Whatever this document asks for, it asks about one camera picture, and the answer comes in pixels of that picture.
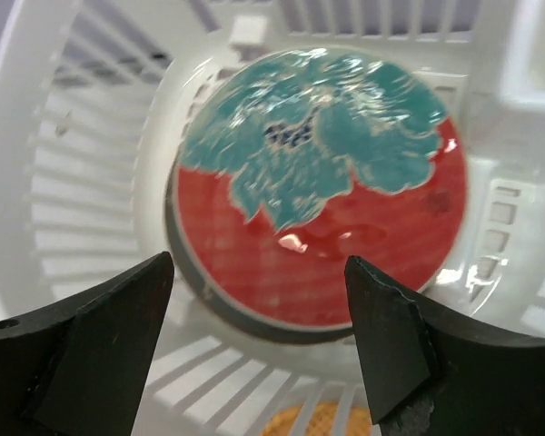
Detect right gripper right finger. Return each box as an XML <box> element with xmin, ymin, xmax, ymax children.
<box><xmin>344</xmin><ymin>256</ymin><xmax>545</xmax><ymax>435</ymax></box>

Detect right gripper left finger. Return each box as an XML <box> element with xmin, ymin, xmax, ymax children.
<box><xmin>0</xmin><ymin>252</ymin><xmax>174</xmax><ymax>436</ymax></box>

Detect red teal floral plate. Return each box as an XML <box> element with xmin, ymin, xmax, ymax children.
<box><xmin>170</xmin><ymin>47</ymin><xmax>468</xmax><ymax>332</ymax></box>

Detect white plastic dish bin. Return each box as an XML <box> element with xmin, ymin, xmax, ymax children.
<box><xmin>0</xmin><ymin>1</ymin><xmax>545</xmax><ymax>435</ymax></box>

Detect woven bamboo round plate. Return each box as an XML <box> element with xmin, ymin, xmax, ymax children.
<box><xmin>261</xmin><ymin>401</ymin><xmax>372</xmax><ymax>436</ymax></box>

